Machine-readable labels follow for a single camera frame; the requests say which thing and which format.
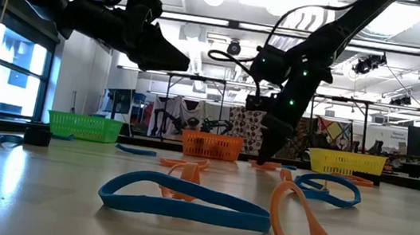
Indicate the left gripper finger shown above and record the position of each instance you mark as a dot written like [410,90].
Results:
[161,57]
[172,46]

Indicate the yellow plastic basket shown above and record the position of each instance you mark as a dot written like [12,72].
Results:
[349,163]

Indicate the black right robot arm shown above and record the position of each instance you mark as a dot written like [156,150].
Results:
[345,26]

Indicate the black background robot arm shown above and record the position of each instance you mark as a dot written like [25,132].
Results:
[169,120]
[217,126]
[377,148]

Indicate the black rubber band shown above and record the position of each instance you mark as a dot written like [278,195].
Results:
[36,138]

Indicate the brown dotted hanging cloth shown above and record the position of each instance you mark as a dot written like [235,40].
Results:
[240,129]

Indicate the dark orange patterned cloth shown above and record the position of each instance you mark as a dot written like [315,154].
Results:
[306,137]

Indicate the orange plastic basket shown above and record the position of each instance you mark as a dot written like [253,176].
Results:
[207,143]

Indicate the white hanging cloth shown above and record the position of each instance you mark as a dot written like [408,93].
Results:
[191,107]

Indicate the monitor on stand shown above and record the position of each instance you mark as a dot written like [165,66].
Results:
[119,100]

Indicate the colourful quilt cloth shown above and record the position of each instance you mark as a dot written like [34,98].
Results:
[334,130]

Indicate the black ceiling spotlight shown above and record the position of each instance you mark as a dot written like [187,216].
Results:
[400,101]
[367,64]

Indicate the green plastic basket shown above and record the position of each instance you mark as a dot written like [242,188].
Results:
[84,128]

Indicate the large window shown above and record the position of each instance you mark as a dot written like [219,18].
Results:
[5,80]

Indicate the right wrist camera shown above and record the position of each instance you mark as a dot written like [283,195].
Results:
[260,103]

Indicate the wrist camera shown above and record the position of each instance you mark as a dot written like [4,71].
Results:
[260,103]
[144,13]

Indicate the black metal frame stand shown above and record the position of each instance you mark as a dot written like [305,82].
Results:
[341,98]
[196,78]

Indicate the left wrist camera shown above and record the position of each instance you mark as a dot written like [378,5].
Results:
[144,13]

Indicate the round black ceiling camera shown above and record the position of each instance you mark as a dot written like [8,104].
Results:
[233,48]

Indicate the black overhead frame beam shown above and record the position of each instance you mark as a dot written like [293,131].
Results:
[234,24]

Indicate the black aluminium table frame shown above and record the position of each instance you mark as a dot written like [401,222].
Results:
[150,143]

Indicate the white wall sign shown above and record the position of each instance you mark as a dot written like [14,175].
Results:
[388,135]

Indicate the silver ventilation duct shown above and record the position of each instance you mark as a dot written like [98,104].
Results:
[397,32]

